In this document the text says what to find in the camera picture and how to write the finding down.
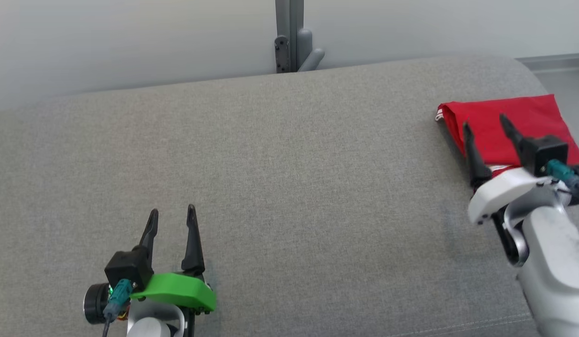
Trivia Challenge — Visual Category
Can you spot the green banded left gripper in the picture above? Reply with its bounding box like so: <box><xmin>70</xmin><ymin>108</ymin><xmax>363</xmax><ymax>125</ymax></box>
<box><xmin>129</xmin><ymin>205</ymin><xmax>218</xmax><ymax>328</ymax></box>

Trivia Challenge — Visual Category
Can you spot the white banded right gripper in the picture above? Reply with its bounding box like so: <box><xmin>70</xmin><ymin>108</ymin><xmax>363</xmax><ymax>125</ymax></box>
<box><xmin>463</xmin><ymin>114</ymin><xmax>572</xmax><ymax>226</ymax></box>

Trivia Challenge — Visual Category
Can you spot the red basketball jersey number 23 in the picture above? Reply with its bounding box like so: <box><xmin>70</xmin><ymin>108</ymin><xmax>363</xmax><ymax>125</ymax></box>
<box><xmin>435</xmin><ymin>94</ymin><xmax>579</xmax><ymax>178</ymax></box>

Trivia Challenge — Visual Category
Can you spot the grey metal door hinge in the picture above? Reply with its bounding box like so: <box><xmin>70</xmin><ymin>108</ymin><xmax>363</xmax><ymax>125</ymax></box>
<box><xmin>275</xmin><ymin>35</ymin><xmax>290</xmax><ymax>74</ymax></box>

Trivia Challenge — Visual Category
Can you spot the teal plug right camera cable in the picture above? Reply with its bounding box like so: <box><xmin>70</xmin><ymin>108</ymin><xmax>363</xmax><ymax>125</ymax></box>
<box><xmin>542</xmin><ymin>159</ymin><xmax>579</xmax><ymax>206</ymax></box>

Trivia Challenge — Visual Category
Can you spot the teal plug camera cable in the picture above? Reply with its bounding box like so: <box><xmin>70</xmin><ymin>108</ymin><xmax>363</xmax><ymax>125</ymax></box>
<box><xmin>542</xmin><ymin>159</ymin><xmax>579</xmax><ymax>206</ymax></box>
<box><xmin>101</xmin><ymin>279</ymin><xmax>134</xmax><ymax>337</ymax></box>

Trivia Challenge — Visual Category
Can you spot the teal plug left camera cable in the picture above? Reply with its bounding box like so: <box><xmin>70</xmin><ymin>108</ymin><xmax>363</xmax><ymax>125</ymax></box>
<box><xmin>101</xmin><ymin>279</ymin><xmax>134</xmax><ymax>337</ymax></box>

